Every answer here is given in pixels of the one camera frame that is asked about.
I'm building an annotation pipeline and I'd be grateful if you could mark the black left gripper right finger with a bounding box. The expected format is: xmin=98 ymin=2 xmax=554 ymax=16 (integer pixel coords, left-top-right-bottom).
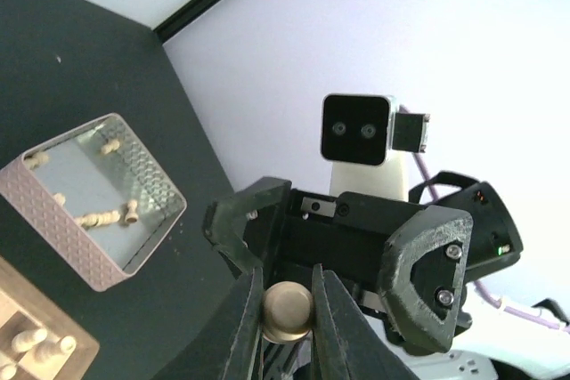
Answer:
xmin=311 ymin=264 xmax=418 ymax=380

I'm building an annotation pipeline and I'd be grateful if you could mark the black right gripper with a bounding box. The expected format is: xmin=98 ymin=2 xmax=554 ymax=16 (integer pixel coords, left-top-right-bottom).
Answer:
xmin=202 ymin=176 xmax=473 ymax=352

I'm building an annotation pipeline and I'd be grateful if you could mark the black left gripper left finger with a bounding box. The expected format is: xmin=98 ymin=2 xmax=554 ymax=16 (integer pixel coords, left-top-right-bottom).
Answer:
xmin=154 ymin=267 xmax=264 ymax=380

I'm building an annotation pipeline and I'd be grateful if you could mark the light piece with round base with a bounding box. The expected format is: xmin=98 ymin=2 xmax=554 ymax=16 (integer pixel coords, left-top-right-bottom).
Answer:
xmin=262 ymin=281 xmax=314 ymax=344

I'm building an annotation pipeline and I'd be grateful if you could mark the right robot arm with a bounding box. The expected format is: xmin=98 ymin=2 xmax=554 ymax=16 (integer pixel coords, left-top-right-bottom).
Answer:
xmin=203 ymin=172 xmax=569 ymax=379

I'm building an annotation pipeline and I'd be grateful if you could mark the light piece on board far right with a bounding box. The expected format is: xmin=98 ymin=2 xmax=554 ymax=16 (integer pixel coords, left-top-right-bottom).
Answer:
xmin=32 ymin=336 xmax=77 ymax=368

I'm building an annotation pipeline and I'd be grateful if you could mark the light piece on board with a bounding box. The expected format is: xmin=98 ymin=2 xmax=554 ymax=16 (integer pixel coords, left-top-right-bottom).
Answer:
xmin=32 ymin=336 xmax=77 ymax=368
xmin=0 ymin=360 xmax=18 ymax=380
xmin=11 ymin=327 xmax=48 ymax=353

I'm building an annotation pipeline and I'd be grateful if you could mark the wooden chess board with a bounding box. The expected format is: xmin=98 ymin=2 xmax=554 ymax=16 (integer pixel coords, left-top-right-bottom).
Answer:
xmin=1 ymin=260 xmax=100 ymax=380

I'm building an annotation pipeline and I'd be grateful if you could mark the light piece on board centre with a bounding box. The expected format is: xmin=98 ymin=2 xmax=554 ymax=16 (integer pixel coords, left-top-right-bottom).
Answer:
xmin=0 ymin=360 xmax=18 ymax=380

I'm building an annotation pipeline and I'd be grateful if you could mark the light rook lying piece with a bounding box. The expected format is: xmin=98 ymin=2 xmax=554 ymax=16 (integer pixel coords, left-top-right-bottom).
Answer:
xmin=124 ymin=199 xmax=139 ymax=225

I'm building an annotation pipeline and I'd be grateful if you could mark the light king lying piece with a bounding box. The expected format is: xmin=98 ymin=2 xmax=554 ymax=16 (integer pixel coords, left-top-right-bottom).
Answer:
xmin=75 ymin=210 xmax=121 ymax=229

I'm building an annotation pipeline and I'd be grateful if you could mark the silver pink tin tray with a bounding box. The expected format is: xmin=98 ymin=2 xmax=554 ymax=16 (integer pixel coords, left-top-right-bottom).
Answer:
xmin=1 ymin=113 xmax=187 ymax=292

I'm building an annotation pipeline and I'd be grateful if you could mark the light knight upper piece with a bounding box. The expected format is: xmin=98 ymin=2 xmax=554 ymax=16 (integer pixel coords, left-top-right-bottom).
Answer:
xmin=53 ymin=193 xmax=66 ymax=206

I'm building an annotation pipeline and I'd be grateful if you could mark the light pawn near tray corner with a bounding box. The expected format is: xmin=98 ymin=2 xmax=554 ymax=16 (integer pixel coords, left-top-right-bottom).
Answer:
xmin=23 ymin=151 xmax=50 ymax=170

